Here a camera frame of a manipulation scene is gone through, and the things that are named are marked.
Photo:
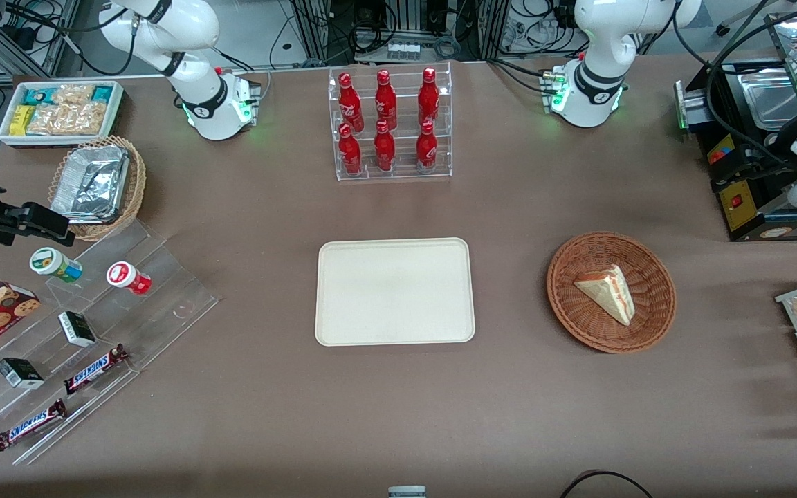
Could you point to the teal snack packet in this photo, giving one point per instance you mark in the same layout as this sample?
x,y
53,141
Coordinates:
x,y
37,95

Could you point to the silver foil container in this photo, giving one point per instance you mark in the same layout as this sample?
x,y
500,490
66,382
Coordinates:
x,y
90,183

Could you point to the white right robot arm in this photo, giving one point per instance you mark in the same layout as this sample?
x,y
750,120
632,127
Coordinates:
x,y
194,97

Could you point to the cream rectangular tray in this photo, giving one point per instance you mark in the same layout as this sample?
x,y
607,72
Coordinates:
x,y
395,290

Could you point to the brown round wicker basket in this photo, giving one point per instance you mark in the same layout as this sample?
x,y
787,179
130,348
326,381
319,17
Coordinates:
x,y
578,321

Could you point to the Snickers chocolate bar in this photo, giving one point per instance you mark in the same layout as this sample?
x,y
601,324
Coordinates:
x,y
94,370
30,425

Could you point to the grey device edge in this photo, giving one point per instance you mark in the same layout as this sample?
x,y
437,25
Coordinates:
x,y
407,492

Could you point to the red cola bottle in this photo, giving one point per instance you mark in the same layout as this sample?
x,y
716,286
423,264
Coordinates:
x,y
349,100
427,149
350,153
385,100
428,97
385,151

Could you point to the clear acrylic bottle rack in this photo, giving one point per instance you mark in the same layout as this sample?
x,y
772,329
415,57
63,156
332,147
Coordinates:
x,y
398,169

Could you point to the red labelled white-lid cup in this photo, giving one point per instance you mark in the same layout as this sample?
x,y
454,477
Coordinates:
x,y
124,275

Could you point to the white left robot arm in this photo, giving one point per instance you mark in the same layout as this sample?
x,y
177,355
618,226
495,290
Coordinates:
x,y
596,76

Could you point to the white power strip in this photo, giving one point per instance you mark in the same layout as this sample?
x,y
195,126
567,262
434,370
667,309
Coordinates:
x,y
403,50

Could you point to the black sealing machine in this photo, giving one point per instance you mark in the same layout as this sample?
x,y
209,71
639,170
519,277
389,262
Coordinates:
x,y
751,200

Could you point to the clear bag of crackers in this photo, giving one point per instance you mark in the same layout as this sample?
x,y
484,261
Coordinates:
x,y
66,119
73,94

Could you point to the light tan wicker basket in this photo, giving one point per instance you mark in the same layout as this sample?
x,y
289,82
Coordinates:
x,y
134,187

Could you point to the white rectangular snack bin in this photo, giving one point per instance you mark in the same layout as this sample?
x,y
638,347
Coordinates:
x,y
7,138

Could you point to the yellow snack packet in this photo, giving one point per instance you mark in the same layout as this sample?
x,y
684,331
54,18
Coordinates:
x,y
22,120

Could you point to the small dark green carton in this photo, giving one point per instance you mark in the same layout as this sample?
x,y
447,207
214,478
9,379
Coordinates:
x,y
77,329
19,373

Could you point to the triangular sandwich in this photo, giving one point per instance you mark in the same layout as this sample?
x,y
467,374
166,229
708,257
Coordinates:
x,y
609,294

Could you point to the clear acrylic stepped display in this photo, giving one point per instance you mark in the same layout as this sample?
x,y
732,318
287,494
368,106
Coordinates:
x,y
163,304

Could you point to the green labelled white-lid cup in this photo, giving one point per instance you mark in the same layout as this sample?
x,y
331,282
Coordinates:
x,y
49,261

